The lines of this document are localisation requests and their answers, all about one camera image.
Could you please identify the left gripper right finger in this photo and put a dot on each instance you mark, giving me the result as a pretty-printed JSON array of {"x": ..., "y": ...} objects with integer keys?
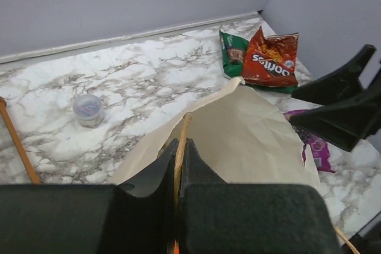
[{"x": 220, "y": 217}]

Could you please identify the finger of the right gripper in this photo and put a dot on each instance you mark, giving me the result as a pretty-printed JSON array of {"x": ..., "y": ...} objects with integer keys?
[
  {"x": 340, "y": 84},
  {"x": 346, "y": 122}
]

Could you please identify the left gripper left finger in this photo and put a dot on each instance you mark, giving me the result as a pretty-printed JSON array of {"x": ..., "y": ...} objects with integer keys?
[{"x": 135, "y": 216}]

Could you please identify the magenta snack packet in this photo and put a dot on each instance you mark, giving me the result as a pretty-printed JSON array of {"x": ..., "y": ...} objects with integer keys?
[{"x": 319, "y": 149}]

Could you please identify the red snack packet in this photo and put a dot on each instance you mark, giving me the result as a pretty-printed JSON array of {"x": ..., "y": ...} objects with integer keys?
[{"x": 270, "y": 61}]

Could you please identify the beige paper bag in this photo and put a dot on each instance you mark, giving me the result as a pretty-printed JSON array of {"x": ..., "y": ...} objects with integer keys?
[{"x": 240, "y": 135}]

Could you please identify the green crisps bag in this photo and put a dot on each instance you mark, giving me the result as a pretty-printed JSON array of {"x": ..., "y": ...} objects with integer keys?
[{"x": 233, "y": 54}]

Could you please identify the orange snack packet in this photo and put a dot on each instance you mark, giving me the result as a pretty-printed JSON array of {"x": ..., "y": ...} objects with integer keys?
[{"x": 176, "y": 246}]

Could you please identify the small clear plastic cup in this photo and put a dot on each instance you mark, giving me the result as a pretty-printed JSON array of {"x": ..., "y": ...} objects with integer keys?
[{"x": 88, "y": 110}]

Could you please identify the wooden tiered display rack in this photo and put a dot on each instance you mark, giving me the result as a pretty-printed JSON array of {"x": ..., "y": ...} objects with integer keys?
[{"x": 18, "y": 144}]

